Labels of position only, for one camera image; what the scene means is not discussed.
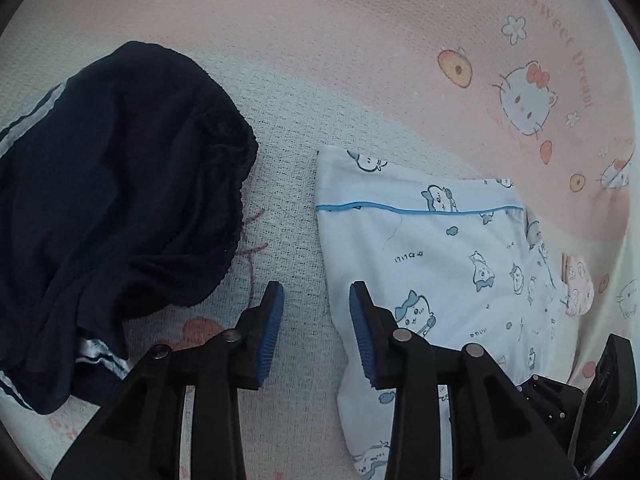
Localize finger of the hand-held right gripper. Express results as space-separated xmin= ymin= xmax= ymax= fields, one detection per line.
xmin=515 ymin=374 xmax=581 ymax=453

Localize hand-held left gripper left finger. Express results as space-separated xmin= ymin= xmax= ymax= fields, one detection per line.
xmin=52 ymin=281 xmax=286 ymax=480

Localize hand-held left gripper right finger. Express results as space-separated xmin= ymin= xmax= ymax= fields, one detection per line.
xmin=348 ymin=281 xmax=576 ymax=480

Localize light blue printed pajama shorts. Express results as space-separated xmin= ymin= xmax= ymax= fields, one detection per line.
xmin=315 ymin=145 xmax=571 ymax=480

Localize pink folded printed garment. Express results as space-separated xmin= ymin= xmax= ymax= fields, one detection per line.
xmin=562 ymin=254 xmax=595 ymax=317

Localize navy shorts with white stripes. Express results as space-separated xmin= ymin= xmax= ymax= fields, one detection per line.
xmin=0 ymin=40 xmax=260 ymax=416

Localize pink cartoon cat printed blanket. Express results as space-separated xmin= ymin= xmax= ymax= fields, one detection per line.
xmin=0 ymin=0 xmax=640 ymax=480

